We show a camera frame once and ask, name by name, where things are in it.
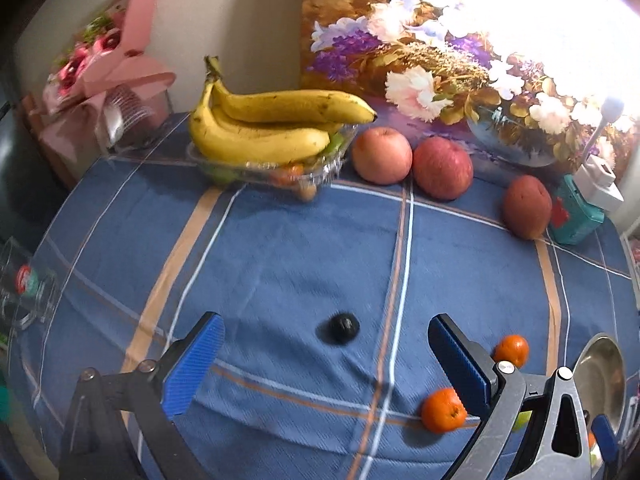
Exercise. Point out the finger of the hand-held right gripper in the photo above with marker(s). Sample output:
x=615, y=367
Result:
x=605, y=440

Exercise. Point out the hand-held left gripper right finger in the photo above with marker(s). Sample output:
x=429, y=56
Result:
x=460, y=365

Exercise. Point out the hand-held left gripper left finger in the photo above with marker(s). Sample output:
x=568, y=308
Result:
x=192, y=365

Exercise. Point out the stainless steel plate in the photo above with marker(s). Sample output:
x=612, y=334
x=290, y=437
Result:
x=600, y=375

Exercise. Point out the small black plum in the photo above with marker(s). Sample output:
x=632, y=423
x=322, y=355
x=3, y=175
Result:
x=344, y=328

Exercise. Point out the orange mandarin with stem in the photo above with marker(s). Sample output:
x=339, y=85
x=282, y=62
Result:
x=444, y=410

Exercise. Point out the small orange mandarin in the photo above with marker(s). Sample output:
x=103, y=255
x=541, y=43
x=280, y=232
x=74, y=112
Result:
x=512, y=350

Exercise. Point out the small green jujube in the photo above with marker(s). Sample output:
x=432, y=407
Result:
x=522, y=420

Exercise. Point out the blue plaid tablecloth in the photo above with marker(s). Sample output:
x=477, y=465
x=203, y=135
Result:
x=275, y=260

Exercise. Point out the dark red apple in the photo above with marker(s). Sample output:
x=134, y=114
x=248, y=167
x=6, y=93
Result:
x=527, y=206

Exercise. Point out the glass mug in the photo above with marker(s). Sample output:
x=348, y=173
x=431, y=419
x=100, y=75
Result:
x=30, y=280

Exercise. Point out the teal box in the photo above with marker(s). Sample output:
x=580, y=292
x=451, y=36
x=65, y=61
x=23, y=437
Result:
x=575, y=212

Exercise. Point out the green fruit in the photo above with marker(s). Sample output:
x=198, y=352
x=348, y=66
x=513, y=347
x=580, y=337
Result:
x=220, y=176

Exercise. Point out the brown longan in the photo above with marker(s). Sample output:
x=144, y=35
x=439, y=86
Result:
x=306, y=191

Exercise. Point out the orange fruit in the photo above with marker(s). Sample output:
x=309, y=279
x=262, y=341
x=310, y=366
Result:
x=285, y=175

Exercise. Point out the pale red apple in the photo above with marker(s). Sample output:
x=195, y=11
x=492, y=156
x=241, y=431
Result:
x=382, y=155

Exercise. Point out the yellow banana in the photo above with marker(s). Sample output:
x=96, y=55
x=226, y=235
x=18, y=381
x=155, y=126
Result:
x=250, y=145
x=310, y=127
x=295, y=105

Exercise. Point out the clear plastic tray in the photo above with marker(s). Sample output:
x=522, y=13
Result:
x=320, y=175

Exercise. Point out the white clip lamp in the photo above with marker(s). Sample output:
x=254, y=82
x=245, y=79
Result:
x=597, y=180

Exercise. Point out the pink flower bouquet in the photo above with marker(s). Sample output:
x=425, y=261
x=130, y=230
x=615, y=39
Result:
x=125, y=50

